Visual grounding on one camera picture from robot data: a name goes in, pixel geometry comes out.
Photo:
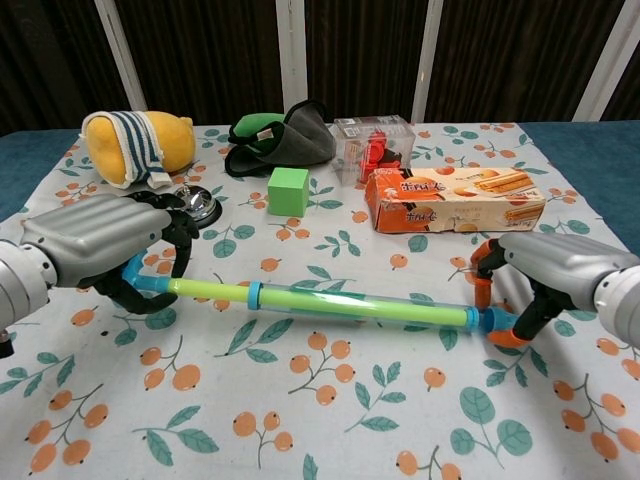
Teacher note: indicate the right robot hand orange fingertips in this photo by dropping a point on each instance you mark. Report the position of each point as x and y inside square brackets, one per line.
[560, 265]

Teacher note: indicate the silver call bell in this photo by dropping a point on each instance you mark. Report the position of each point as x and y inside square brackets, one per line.
[200, 200]

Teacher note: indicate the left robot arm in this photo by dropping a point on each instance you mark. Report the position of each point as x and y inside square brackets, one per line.
[20, 285]

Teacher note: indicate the green and grey cloth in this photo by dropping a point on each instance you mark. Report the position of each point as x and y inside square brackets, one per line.
[300, 140]

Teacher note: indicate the floral print tablecloth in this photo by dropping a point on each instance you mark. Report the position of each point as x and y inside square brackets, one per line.
[350, 400]

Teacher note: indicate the clear plastic box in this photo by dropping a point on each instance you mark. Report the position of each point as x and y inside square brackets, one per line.
[370, 127]

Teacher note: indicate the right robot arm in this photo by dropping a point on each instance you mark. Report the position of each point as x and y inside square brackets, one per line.
[622, 305]

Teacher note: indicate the orange biscuit box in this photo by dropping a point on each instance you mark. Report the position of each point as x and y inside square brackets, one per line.
[450, 210]

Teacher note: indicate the blue green water pump toy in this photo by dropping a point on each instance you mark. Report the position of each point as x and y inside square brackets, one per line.
[350, 302]

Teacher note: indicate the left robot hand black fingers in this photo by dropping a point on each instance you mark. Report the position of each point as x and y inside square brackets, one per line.
[100, 235]

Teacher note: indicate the green cube block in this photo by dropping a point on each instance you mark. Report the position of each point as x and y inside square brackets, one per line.
[287, 192]

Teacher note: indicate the white frame post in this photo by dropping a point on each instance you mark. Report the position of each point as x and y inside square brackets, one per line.
[615, 50]
[291, 50]
[425, 60]
[117, 50]

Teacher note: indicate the red plastic toy pieces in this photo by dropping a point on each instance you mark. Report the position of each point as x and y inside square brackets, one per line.
[372, 152]

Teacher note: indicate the yellow plush toy striped shirt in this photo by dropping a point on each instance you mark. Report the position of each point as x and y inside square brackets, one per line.
[175, 140]

